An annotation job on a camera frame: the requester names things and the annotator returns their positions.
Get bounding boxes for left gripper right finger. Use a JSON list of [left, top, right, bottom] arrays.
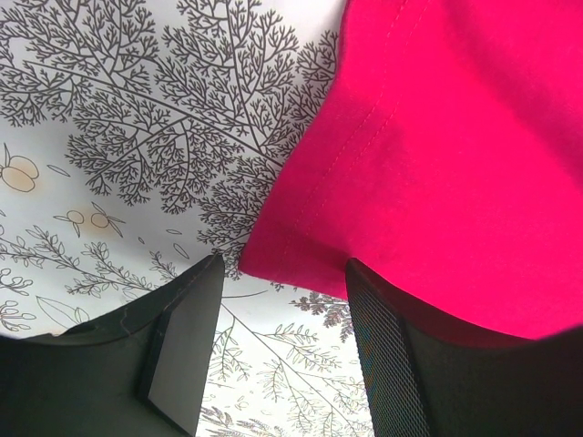
[[345, 259, 582, 436]]

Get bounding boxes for floral patterned table mat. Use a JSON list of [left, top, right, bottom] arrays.
[[1, 1, 373, 436]]

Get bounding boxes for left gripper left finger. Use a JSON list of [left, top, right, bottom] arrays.
[[1, 255, 224, 436]]

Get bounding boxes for red t shirt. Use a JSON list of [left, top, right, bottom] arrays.
[[239, 1, 582, 339]]

